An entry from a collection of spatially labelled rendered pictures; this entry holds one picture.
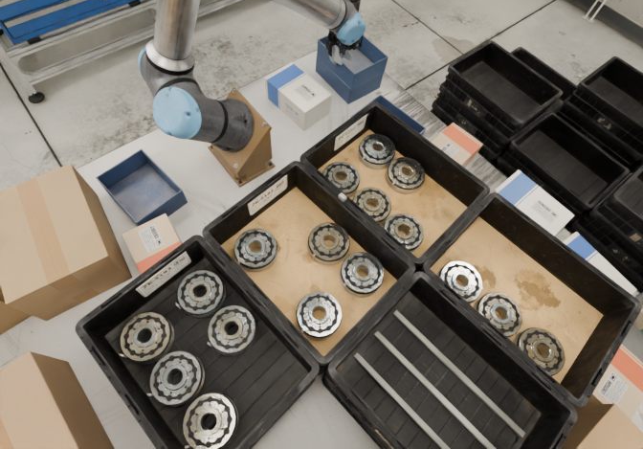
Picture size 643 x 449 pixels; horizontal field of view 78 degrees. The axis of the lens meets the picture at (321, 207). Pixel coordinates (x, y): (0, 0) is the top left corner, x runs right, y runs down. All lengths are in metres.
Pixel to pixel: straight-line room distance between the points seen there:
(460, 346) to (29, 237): 1.03
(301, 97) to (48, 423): 1.04
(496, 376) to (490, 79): 1.40
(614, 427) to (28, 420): 1.16
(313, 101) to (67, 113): 1.65
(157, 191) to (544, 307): 1.09
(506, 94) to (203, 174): 1.38
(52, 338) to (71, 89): 1.80
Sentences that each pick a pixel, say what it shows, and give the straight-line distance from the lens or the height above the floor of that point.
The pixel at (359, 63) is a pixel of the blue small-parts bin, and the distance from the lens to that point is 1.49.
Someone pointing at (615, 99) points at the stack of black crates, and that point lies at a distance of 2.30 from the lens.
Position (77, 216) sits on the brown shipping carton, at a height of 0.86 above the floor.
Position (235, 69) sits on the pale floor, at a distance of 2.62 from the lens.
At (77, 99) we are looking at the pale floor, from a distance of 2.69.
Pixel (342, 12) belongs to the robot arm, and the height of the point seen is 1.16.
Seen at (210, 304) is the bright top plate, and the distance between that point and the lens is 0.94.
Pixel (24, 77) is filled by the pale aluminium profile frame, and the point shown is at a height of 0.16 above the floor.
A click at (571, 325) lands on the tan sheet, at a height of 0.83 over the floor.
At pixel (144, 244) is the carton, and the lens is 1.13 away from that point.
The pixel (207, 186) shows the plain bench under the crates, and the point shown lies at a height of 0.70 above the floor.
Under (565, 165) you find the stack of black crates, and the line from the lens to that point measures 2.06.
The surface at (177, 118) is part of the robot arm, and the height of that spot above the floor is 1.01.
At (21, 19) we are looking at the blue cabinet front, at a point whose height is 0.43.
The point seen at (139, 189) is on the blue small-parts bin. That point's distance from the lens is 1.30.
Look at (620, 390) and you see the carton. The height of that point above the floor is 0.77.
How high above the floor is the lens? 1.75
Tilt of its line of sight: 61 degrees down
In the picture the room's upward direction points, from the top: 8 degrees clockwise
